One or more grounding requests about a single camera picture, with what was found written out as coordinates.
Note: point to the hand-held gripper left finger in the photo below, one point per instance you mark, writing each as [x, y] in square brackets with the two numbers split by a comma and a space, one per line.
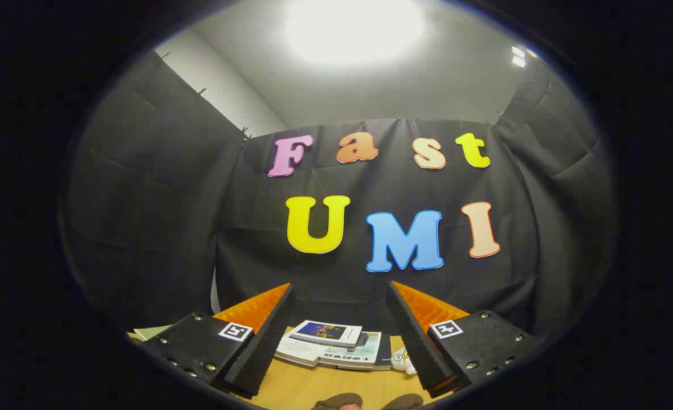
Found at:
[259, 347]

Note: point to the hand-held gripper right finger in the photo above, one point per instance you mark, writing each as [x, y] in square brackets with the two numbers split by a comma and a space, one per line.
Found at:
[419, 347]

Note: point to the brown fuzzy slipper shoe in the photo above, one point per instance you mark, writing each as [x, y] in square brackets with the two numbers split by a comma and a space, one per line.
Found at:
[336, 401]
[403, 402]

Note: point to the green fabric storage box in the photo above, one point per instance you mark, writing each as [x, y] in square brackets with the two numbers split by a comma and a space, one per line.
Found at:
[151, 332]

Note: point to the white seal plush toy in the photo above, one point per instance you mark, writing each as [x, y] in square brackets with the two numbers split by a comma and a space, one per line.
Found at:
[402, 360]

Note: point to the white cover book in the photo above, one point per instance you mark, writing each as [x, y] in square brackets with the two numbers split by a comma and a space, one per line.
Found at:
[297, 352]

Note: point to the teal and white book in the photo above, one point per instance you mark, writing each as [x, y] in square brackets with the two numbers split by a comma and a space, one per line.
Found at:
[354, 353]

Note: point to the book with dark blue cover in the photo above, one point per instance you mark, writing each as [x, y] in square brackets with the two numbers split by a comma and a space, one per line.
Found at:
[325, 331]

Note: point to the small ceiling light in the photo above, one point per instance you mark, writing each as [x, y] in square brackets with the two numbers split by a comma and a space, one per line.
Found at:
[518, 57]

